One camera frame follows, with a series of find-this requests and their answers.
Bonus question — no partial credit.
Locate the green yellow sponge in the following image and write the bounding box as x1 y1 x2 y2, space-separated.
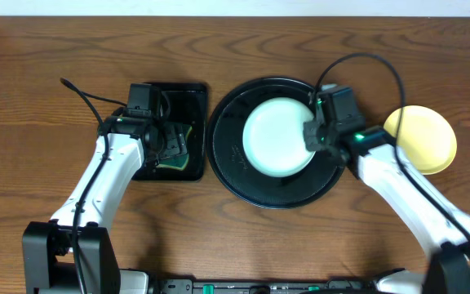
157 123 193 171

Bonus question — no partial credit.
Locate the mint plate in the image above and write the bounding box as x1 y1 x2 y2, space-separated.
242 97 314 177

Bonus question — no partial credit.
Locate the yellow plate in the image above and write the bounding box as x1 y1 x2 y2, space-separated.
398 105 457 175

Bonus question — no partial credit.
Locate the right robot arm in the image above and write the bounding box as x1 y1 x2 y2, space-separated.
304 93 470 293

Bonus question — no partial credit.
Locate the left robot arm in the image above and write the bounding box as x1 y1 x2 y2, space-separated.
22 116 192 293

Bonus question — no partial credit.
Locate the rectangular black tray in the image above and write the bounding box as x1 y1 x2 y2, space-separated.
133 82 208 181

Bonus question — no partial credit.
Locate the round black tray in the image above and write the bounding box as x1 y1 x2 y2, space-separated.
206 77 344 209

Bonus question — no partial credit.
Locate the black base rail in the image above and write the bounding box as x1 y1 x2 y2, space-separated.
148 278 379 294

